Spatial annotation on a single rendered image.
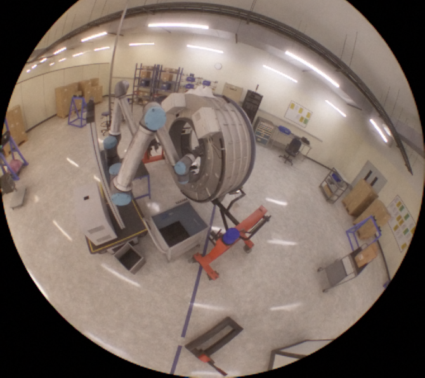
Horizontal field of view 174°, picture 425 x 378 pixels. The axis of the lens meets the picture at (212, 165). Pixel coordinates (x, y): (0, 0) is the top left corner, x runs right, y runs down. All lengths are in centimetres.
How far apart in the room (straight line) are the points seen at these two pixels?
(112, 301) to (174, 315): 81
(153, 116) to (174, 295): 199
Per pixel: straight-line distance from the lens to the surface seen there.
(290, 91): 706
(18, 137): 701
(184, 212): 172
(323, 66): 495
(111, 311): 227
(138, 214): 210
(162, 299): 211
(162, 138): 98
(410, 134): 497
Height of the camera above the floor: 210
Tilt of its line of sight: 35 degrees down
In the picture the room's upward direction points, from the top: 19 degrees clockwise
